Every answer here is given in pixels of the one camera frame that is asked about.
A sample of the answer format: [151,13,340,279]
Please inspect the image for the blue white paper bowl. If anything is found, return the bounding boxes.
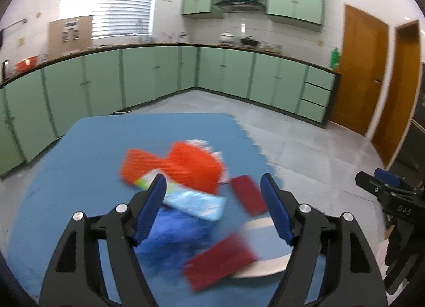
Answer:
[232,216,292,279]

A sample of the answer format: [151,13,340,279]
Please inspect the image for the blue plastic bag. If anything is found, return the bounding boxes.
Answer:
[135,207,215,271]

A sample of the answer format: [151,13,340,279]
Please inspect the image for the dark red sponge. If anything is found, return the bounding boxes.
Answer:
[230,175,267,216]

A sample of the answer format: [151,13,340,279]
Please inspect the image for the dark red cloth pad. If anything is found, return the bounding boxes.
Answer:
[183,233,258,292]

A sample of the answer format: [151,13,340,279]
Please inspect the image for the light blue snack packet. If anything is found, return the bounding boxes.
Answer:
[163,187,226,222]

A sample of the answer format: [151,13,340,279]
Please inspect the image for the pink white wrapper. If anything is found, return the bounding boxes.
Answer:
[185,139,231,184]

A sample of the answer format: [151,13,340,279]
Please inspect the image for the orange mesh bag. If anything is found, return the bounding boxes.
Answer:
[120,141,223,195]

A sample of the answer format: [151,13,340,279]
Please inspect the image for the green white wrapper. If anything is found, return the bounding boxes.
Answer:
[133,169,179,194]

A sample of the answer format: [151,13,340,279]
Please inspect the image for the green lower kitchen cabinets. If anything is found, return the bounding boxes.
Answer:
[1,44,340,174]

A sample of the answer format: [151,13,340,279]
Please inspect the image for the black glass cabinet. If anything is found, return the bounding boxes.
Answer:
[390,64,424,177]

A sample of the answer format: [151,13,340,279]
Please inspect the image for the wooden door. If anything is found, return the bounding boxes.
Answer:
[372,20,421,168]
[331,5,389,136]

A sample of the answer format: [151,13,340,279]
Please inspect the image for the blue foam table mat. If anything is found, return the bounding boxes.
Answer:
[6,113,283,306]

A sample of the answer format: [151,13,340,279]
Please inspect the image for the green bottle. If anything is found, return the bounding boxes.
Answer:
[330,47,341,70]

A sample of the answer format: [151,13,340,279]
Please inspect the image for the black wok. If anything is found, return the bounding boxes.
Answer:
[241,36,259,48]

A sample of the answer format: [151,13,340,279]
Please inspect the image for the white cooking pot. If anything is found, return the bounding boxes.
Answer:
[219,31,235,45]

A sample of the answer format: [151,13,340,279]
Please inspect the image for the electric kettle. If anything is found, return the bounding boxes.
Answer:
[1,60,9,82]

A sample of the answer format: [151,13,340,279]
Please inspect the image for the orange basin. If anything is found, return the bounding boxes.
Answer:
[16,55,38,73]

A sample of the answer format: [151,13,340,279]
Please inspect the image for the range hood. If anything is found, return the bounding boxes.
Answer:
[215,0,266,12]

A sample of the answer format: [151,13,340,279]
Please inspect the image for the brown cardboard box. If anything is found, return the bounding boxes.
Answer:
[47,15,93,60]

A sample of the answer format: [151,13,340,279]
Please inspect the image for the sink faucet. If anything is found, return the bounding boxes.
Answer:
[135,18,146,44]

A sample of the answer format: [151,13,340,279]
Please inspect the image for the wall towel rail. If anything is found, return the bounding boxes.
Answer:
[1,18,28,31]

